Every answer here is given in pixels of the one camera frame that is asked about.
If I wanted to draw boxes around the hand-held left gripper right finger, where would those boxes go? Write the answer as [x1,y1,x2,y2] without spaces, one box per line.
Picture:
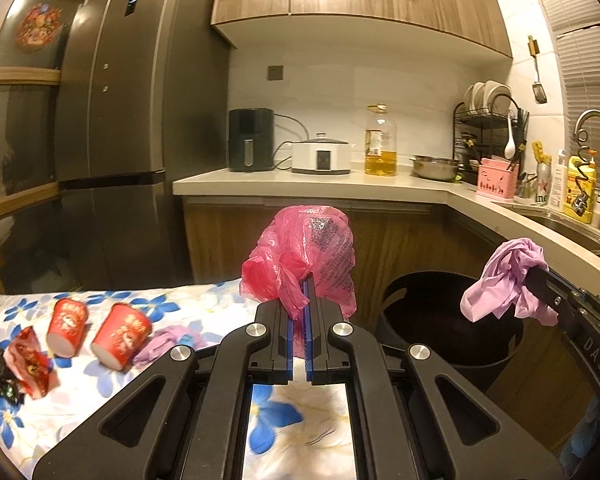
[308,280,566,480]

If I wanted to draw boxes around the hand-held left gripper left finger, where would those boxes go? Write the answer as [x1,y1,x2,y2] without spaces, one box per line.
[32,280,309,480]

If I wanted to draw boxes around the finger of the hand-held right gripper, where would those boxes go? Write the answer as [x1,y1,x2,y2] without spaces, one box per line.
[524,267,581,320]
[542,268,588,302]

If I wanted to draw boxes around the purple rubber glove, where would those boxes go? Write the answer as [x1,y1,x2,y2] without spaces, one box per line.
[460,239,561,327]
[131,325,208,367]

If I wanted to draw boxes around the pink plastic bag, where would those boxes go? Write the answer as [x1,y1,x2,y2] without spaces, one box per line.
[240,203,357,320]

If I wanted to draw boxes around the black trash bin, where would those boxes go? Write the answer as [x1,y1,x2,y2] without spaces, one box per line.
[380,271,525,393]

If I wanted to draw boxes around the person's right forearm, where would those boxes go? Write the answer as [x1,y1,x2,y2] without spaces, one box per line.
[560,400,600,480]

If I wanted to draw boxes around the steel sink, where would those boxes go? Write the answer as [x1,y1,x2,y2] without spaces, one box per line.
[520,207,600,253]

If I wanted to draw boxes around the silver drink can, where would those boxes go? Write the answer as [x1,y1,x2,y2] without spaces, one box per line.
[534,162,552,206]

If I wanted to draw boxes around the white bottle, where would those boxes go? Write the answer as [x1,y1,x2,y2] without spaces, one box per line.
[549,149,570,211]

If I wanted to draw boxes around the yellow detergent bottle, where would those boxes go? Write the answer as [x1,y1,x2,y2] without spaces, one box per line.
[565,156,598,224]

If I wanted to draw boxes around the pink utensil holder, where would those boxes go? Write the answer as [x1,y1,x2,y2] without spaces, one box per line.
[476,157,520,202]

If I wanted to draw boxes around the wooden kitchen counter cabinet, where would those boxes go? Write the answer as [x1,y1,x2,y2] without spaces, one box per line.
[172,167,600,401]

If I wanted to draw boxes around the steel basin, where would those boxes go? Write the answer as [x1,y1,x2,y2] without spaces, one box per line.
[411,155,463,182]

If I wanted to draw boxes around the red paper cup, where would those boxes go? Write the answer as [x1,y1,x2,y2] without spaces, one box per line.
[91,303,153,372]
[46,298,90,358]

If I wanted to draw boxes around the steel faucet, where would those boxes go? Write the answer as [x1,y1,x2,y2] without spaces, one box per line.
[574,109,600,156]

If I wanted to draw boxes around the black dish rack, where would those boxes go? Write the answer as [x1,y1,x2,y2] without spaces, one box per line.
[452,95,531,181]

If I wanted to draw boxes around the hanging metal spatula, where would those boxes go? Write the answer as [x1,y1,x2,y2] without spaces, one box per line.
[526,35,548,105]

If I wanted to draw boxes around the white electric cooker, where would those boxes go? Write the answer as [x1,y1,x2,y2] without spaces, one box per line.
[291,133,353,176]

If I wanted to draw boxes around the white plates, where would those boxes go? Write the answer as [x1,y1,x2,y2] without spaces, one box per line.
[464,81,512,113]

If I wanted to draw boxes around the cooking oil bottle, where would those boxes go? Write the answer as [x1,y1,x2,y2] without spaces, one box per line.
[364,104,398,178]

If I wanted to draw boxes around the blue floral tablecloth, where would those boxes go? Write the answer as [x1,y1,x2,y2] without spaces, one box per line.
[0,280,361,480]

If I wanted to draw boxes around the black air fryer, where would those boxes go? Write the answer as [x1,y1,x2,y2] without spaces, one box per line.
[228,108,275,173]

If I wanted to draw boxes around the window blind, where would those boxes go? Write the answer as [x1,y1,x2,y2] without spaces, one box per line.
[525,0,600,171]

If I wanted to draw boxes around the small red white printed bag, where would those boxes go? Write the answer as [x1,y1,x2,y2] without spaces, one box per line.
[5,326,60,401]

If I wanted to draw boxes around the dark grey refrigerator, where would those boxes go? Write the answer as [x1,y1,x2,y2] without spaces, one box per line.
[55,0,231,291]

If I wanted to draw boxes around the black plastic bag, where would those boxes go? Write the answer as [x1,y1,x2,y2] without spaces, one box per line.
[0,342,27,406]

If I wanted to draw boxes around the wooden glass door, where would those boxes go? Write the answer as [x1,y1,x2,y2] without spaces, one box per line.
[0,0,118,311]

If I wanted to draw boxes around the red round door decoration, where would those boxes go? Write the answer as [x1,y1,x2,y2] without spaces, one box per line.
[14,4,63,51]

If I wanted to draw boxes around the black power cable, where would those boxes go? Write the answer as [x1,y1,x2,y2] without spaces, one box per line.
[272,114,311,171]

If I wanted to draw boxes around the wooden wall cabinet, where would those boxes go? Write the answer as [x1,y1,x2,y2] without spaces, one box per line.
[210,0,513,58]

